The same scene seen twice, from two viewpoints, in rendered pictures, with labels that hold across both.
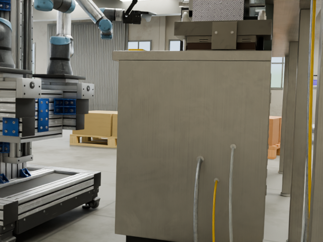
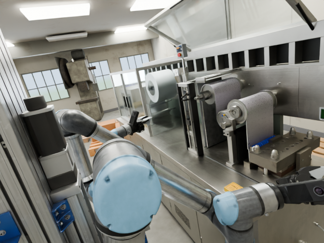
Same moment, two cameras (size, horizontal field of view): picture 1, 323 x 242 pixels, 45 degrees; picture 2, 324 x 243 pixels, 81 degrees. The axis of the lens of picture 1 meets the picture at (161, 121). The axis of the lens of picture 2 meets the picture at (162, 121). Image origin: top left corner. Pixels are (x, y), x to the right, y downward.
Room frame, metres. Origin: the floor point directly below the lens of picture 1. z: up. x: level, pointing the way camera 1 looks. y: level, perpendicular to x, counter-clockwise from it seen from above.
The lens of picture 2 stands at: (1.39, 0.87, 1.60)
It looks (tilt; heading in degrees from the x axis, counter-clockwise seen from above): 17 degrees down; 321
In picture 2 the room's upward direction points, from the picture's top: 11 degrees counter-clockwise
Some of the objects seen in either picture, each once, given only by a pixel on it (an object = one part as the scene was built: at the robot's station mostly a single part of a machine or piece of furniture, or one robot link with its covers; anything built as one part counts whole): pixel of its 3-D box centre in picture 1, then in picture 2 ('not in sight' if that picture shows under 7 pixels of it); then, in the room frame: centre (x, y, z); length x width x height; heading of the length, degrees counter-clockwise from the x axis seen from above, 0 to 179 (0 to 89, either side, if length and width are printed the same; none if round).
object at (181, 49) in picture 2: not in sight; (181, 51); (2.44, -0.32, 1.66); 0.07 x 0.07 x 0.10; 0
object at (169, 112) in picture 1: (222, 137); (180, 166); (2.82, -0.45, 0.43); 2.52 x 0.64 x 0.86; 165
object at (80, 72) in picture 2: not in sight; (83, 86); (8.67, -1.71, 1.31); 1.35 x 1.23 x 2.63; 160
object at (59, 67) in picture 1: (59, 66); not in sight; (2.33, 0.61, 0.87); 0.15 x 0.15 x 0.10
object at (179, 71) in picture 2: not in sight; (180, 71); (2.59, -0.44, 1.50); 0.14 x 0.14 x 0.06
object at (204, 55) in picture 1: (223, 75); (173, 131); (2.82, -0.43, 0.88); 2.52 x 0.66 x 0.04; 165
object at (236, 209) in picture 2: not in sight; (236, 206); (1.61, 0.49, 1.20); 0.11 x 0.08 x 0.09; 57
